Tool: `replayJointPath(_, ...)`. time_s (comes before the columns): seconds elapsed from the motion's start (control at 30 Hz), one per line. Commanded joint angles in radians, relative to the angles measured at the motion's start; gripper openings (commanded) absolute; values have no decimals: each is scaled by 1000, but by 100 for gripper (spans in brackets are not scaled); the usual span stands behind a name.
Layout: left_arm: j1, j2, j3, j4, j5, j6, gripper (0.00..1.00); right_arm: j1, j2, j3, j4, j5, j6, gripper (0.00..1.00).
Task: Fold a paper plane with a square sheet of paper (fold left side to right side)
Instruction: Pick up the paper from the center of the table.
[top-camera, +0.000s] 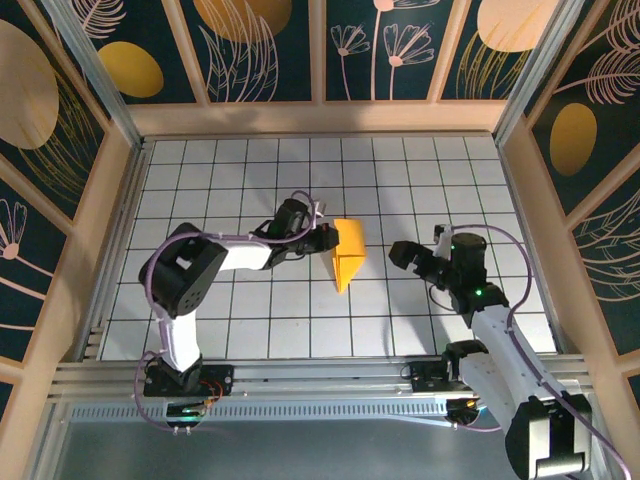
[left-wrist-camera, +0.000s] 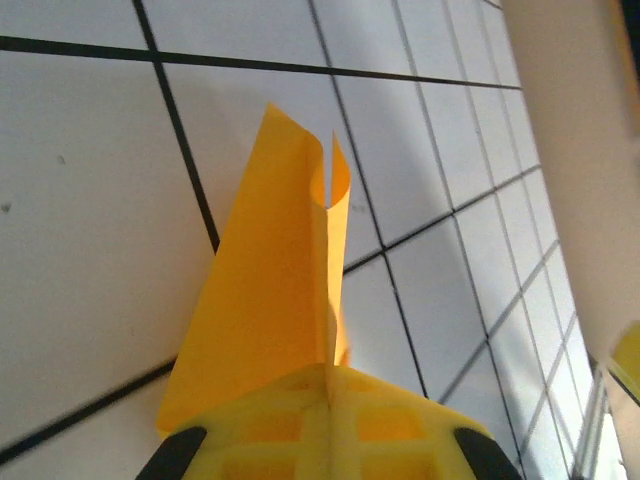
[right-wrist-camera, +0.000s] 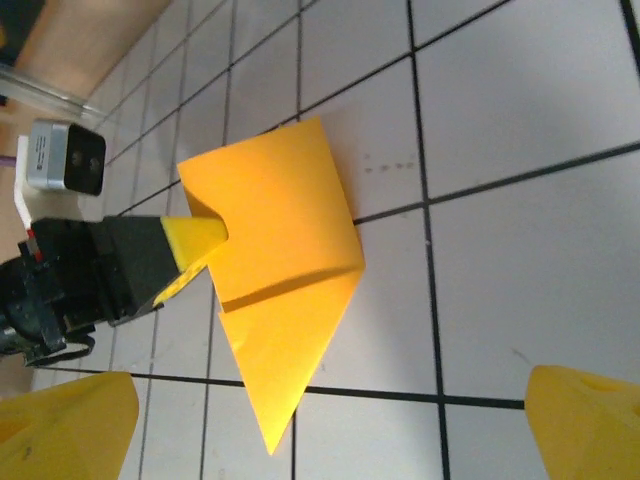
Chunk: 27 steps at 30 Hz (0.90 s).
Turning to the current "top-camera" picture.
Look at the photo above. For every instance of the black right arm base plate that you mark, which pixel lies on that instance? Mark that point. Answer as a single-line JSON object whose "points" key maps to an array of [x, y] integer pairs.
{"points": [[425, 375]]}

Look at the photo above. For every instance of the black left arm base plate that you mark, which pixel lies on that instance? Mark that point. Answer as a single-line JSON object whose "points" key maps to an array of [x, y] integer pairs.
{"points": [[220, 375]]}

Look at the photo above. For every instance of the yellow cloth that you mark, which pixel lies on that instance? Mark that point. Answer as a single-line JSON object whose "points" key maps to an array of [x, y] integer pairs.
{"points": [[350, 245]]}

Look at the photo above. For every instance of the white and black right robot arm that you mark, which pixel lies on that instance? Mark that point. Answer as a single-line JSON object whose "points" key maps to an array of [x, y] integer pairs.
{"points": [[500, 360]]}

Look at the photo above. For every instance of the aluminium mounting rail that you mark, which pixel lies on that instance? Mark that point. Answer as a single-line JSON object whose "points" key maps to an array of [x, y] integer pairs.
{"points": [[325, 372]]}

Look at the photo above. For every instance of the aluminium corner post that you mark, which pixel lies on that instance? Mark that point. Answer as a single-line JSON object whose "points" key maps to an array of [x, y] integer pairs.
{"points": [[100, 85], [530, 70]]}

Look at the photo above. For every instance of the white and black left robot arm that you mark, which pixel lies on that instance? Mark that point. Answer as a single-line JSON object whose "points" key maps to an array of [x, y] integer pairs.
{"points": [[180, 280]]}

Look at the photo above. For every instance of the grey translucent panel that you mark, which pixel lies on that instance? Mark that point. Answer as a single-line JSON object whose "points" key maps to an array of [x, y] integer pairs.
{"points": [[320, 450]]}

